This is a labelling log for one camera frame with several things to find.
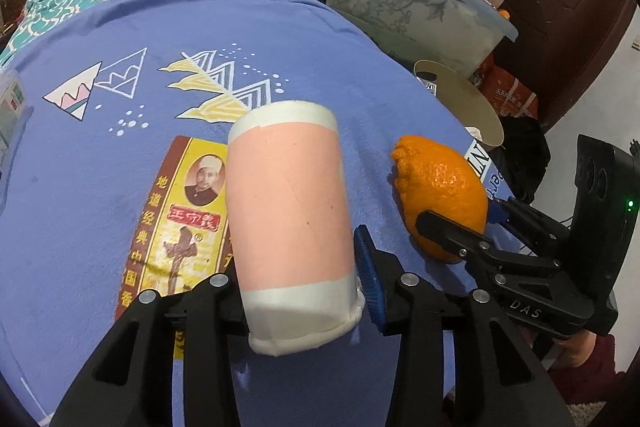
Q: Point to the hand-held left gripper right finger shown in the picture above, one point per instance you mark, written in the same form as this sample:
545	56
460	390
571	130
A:
370	277

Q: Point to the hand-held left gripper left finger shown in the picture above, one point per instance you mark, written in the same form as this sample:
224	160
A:
220	302

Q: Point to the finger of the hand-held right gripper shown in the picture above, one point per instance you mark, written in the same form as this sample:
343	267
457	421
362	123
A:
450	234
530	222

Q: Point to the orange tangerine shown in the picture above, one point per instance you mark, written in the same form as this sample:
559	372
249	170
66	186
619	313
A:
440	177

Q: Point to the yellow seasoning box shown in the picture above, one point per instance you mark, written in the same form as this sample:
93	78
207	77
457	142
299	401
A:
165	227

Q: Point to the pink white cup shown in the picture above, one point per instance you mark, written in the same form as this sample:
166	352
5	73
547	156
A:
290	207

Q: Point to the beige waste bin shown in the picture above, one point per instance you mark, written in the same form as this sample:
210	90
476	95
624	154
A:
465	107

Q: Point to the blue white drink carton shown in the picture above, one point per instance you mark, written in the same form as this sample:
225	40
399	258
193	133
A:
12	117

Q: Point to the person's right forearm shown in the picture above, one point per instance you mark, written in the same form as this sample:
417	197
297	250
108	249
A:
575	348

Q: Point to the black bag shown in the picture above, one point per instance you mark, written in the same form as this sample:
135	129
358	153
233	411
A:
525	147

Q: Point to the small orange object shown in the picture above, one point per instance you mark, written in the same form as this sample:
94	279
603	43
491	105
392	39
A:
504	14

